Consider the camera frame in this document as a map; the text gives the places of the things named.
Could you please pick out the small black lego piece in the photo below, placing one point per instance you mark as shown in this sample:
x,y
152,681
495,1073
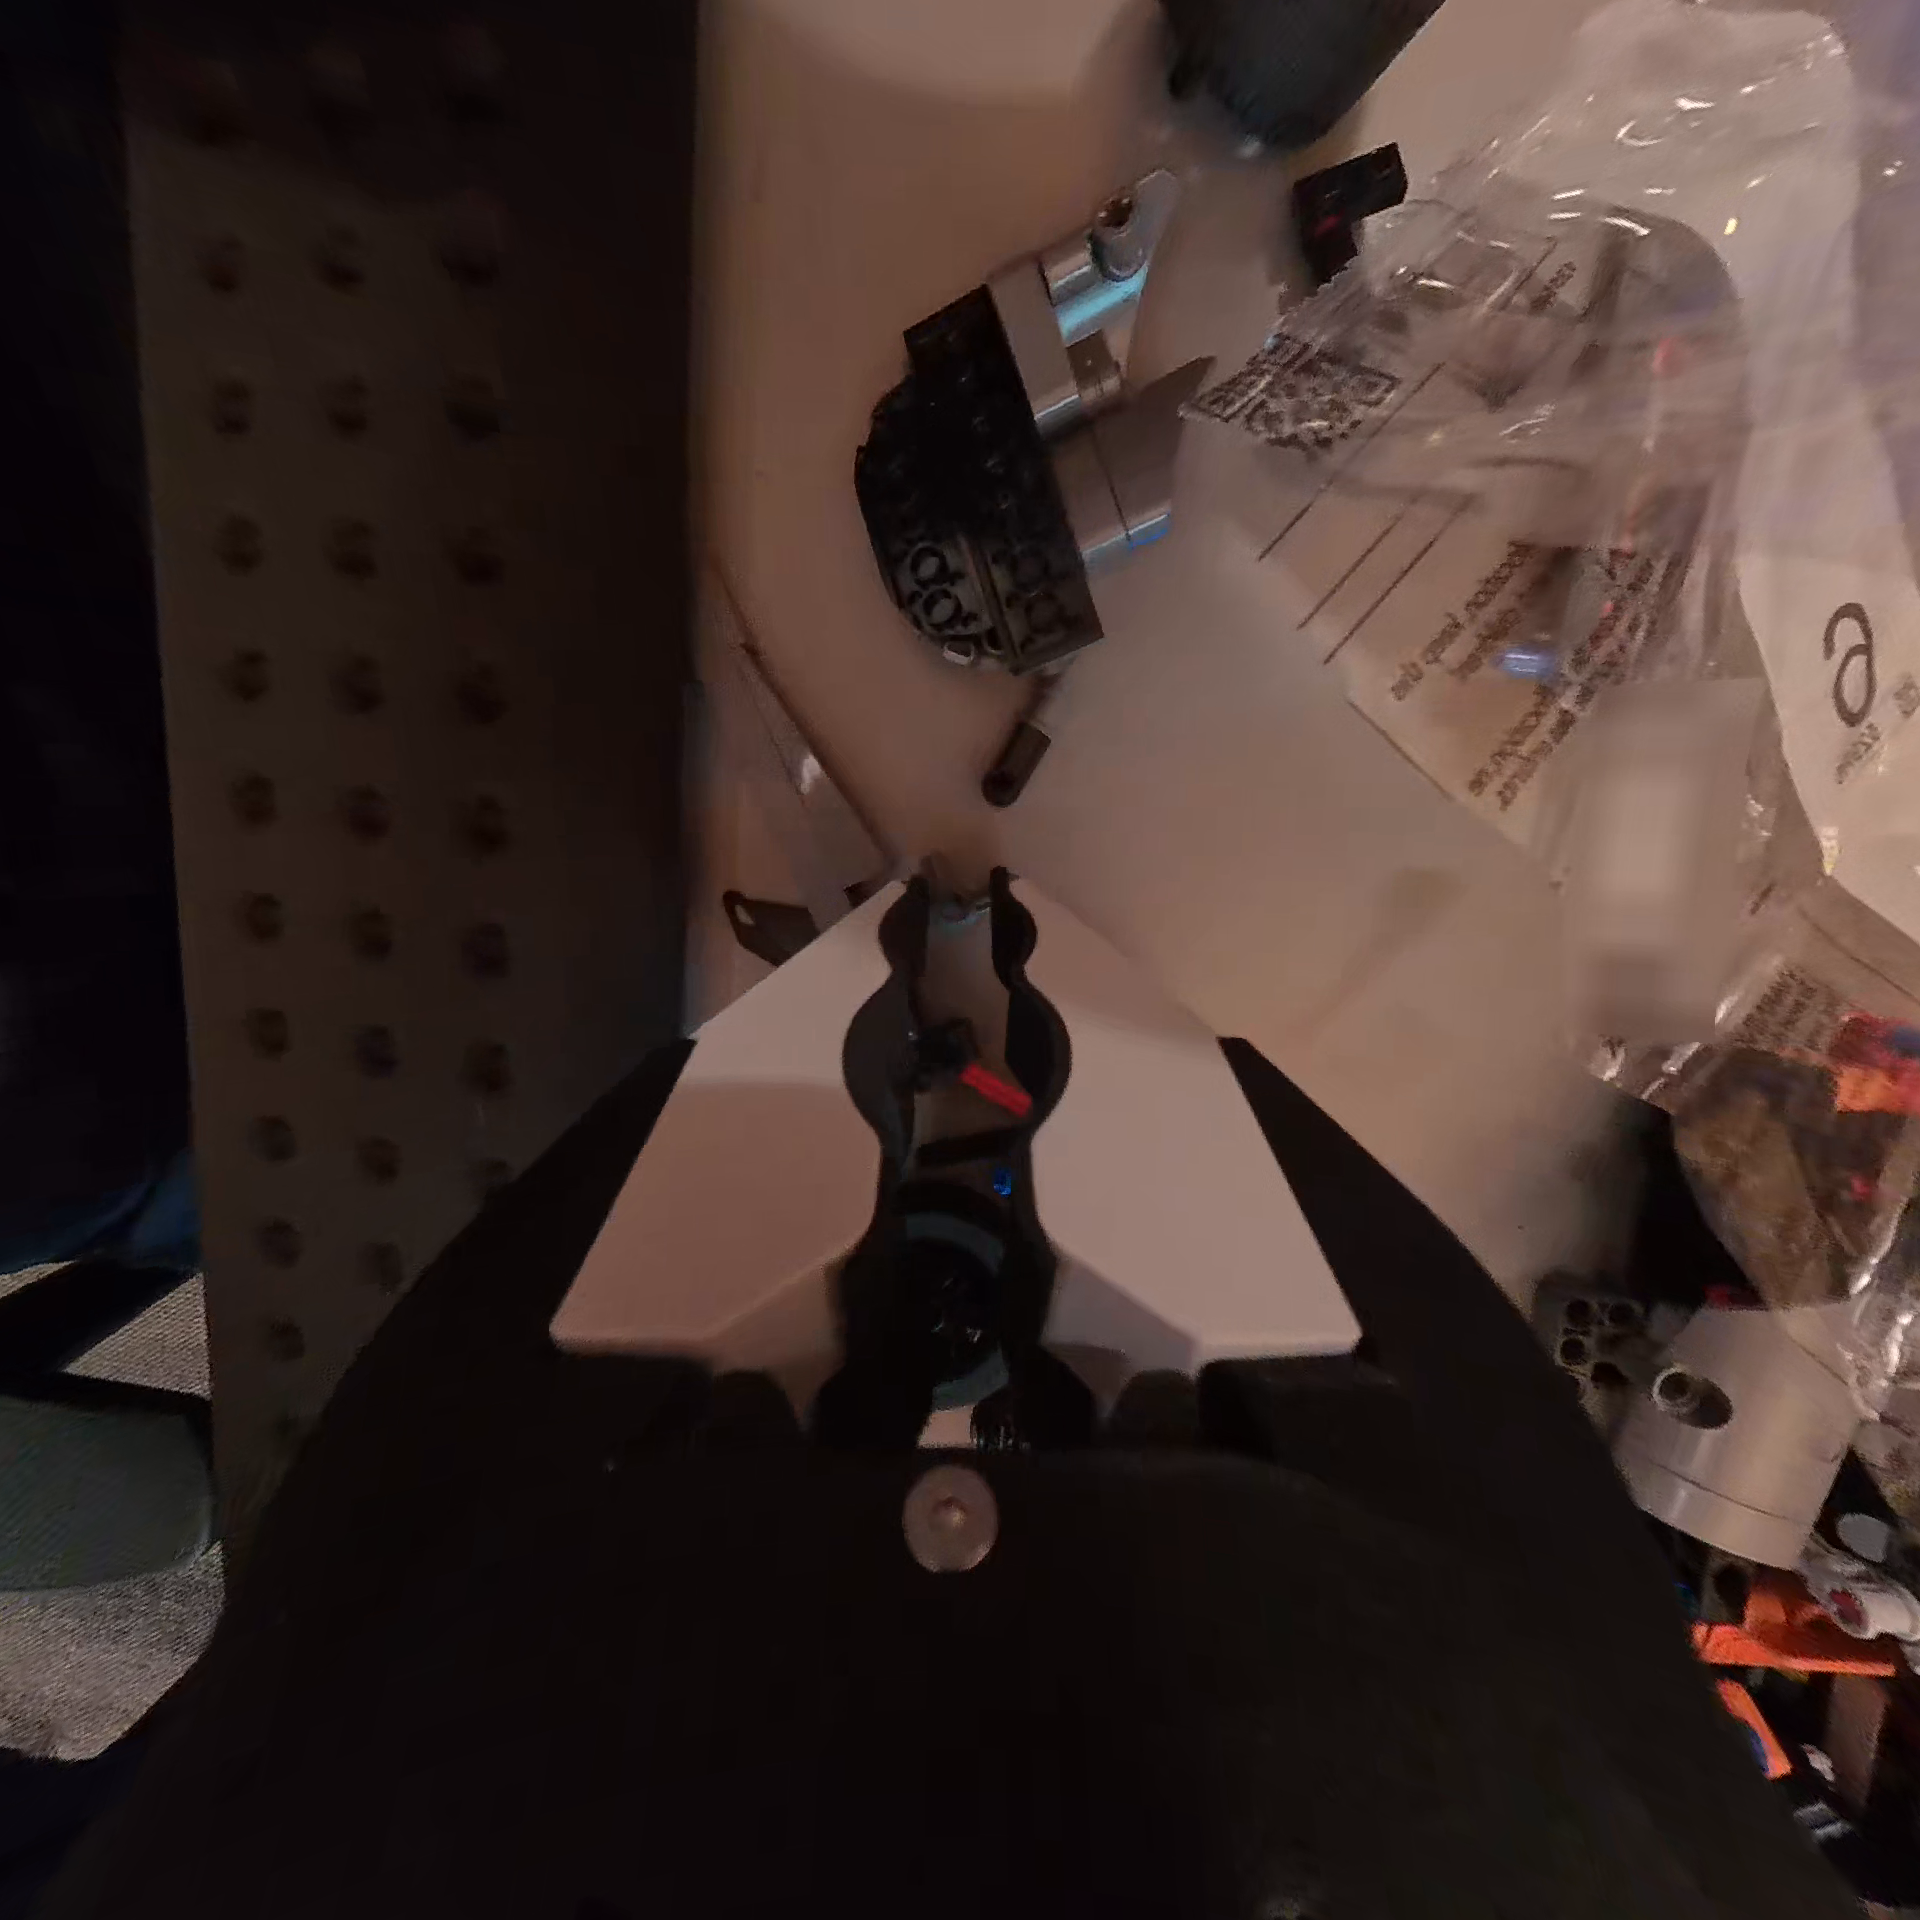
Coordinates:
x,y
1020,762

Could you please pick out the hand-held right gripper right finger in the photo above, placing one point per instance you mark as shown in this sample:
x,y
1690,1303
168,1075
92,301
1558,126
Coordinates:
x,y
1185,1201

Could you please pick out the lego car chassis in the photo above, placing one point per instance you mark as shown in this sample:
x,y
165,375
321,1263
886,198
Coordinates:
x,y
1724,1441

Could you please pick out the black curved lego panel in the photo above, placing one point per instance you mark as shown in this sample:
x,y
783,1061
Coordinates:
x,y
768,932

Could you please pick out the small grey lego connector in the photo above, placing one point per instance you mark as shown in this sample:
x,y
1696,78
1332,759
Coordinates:
x,y
957,902

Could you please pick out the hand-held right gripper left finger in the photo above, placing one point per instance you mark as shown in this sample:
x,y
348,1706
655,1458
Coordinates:
x,y
735,1201

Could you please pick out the plastic bag of lego parts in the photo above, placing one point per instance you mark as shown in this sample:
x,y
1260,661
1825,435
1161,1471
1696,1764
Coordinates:
x,y
1576,525

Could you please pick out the grey lego assembly black plate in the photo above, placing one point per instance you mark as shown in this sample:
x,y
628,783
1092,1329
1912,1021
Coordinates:
x,y
974,510

